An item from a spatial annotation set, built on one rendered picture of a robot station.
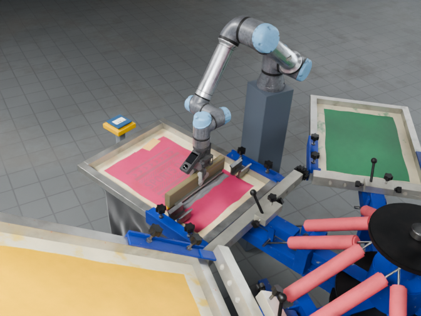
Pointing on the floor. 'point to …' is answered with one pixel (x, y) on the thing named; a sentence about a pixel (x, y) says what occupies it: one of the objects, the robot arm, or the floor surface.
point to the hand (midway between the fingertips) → (195, 182)
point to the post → (119, 130)
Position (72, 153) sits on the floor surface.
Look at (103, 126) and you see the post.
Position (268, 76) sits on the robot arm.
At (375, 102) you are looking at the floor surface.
